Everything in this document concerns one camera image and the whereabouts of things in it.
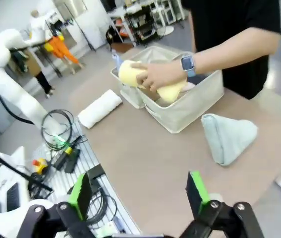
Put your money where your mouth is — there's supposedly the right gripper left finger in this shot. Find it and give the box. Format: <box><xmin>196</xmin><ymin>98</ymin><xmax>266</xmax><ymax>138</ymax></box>
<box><xmin>16</xmin><ymin>172</ymin><xmax>96</xmax><ymax>238</ymax></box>

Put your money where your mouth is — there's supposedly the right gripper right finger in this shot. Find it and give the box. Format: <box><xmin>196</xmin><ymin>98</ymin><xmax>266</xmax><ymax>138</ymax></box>
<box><xmin>179</xmin><ymin>171</ymin><xmax>265</xmax><ymax>238</ymax></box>

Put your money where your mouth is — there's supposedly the pink towel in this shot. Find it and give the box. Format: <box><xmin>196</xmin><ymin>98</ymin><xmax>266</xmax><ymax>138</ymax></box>
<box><xmin>179</xmin><ymin>81</ymin><xmax>196</xmax><ymax>93</ymax></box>

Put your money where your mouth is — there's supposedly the yellow towel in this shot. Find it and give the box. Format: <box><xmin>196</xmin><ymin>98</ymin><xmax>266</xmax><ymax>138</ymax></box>
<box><xmin>118</xmin><ymin>59</ymin><xmax>188</xmax><ymax>103</ymax></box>

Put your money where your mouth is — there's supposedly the person's left forearm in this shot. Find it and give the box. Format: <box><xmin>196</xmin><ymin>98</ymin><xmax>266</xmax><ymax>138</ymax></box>
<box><xmin>192</xmin><ymin>26</ymin><xmax>281</xmax><ymax>75</ymax></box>

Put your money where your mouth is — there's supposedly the person's left hand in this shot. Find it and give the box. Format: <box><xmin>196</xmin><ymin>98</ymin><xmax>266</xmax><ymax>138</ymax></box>
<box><xmin>136</xmin><ymin>58</ymin><xmax>188</xmax><ymax>92</ymax></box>

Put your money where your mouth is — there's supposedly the black electronics box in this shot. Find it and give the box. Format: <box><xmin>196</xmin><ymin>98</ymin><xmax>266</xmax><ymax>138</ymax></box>
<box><xmin>86</xmin><ymin>164</ymin><xmax>107</xmax><ymax>179</ymax></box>

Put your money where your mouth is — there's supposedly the black power adapter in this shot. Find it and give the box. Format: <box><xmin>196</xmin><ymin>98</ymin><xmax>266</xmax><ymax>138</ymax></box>
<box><xmin>53</xmin><ymin>148</ymin><xmax>81</xmax><ymax>174</ymax></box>

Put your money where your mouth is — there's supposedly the yellow emergency stop button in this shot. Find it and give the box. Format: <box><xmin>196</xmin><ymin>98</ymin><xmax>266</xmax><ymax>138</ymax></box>
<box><xmin>32</xmin><ymin>158</ymin><xmax>49</xmax><ymax>175</ymax></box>

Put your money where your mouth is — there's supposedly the pale blue triangle folded towel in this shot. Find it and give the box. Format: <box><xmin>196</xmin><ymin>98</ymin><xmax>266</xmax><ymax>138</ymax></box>
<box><xmin>200</xmin><ymin>113</ymin><xmax>259</xmax><ymax>167</ymax></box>

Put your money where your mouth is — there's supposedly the black keyboard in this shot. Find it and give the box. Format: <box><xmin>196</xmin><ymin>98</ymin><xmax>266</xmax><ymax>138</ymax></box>
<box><xmin>6</xmin><ymin>182</ymin><xmax>21</xmax><ymax>212</ymax></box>

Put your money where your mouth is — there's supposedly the black tripod leg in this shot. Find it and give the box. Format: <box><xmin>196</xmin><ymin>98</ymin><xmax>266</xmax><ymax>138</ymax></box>
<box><xmin>0</xmin><ymin>147</ymin><xmax>55</xmax><ymax>193</ymax></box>

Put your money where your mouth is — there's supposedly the beige fabric storage box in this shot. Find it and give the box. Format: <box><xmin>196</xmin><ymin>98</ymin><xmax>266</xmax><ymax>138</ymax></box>
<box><xmin>110</xmin><ymin>65</ymin><xmax>146</xmax><ymax>110</ymax></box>
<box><xmin>136</xmin><ymin>46</ymin><xmax>225</xmax><ymax>135</ymax></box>

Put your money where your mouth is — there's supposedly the white rolled towel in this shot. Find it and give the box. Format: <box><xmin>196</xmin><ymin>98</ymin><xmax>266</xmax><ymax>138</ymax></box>
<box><xmin>77</xmin><ymin>89</ymin><xmax>123</xmax><ymax>129</ymax></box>

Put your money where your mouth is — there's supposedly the blue smartwatch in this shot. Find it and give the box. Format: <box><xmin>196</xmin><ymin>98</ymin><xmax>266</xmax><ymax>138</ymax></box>
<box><xmin>180</xmin><ymin>55</ymin><xmax>197</xmax><ymax>78</ymax></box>

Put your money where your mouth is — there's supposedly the person in orange clothes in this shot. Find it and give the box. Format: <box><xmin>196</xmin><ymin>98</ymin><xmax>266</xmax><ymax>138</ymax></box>
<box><xmin>45</xmin><ymin>34</ymin><xmax>85</xmax><ymax>75</ymax></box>

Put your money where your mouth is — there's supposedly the brown cardboard box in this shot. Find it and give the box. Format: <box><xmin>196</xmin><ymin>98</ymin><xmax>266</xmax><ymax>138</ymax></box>
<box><xmin>111</xmin><ymin>42</ymin><xmax>134</xmax><ymax>54</ymax></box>

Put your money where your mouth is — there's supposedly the person in white top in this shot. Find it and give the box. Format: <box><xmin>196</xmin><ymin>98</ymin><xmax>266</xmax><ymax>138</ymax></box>
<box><xmin>28</xmin><ymin>9</ymin><xmax>56</xmax><ymax>99</ymax></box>

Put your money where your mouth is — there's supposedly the person in black polo shirt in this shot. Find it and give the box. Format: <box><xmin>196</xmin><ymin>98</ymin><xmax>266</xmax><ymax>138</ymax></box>
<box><xmin>181</xmin><ymin>0</ymin><xmax>281</xmax><ymax>100</ymax></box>

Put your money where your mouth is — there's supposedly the black coiled cable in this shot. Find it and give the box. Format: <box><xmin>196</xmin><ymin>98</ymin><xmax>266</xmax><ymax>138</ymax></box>
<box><xmin>42</xmin><ymin>110</ymin><xmax>74</xmax><ymax>150</ymax></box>
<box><xmin>85</xmin><ymin>187</ymin><xmax>118</xmax><ymax>223</ymax></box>

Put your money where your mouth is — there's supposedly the white perforated base plate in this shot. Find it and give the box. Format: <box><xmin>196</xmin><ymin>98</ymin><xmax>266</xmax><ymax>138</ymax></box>
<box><xmin>42</xmin><ymin>119</ymin><xmax>141</xmax><ymax>238</ymax></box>

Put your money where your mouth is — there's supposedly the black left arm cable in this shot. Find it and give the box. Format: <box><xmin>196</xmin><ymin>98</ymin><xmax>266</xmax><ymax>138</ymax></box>
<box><xmin>0</xmin><ymin>53</ymin><xmax>36</xmax><ymax>125</ymax></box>

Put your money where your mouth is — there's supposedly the white wire shelf cart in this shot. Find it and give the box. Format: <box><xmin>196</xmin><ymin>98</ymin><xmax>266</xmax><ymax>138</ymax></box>
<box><xmin>124</xmin><ymin>0</ymin><xmax>188</xmax><ymax>47</ymax></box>

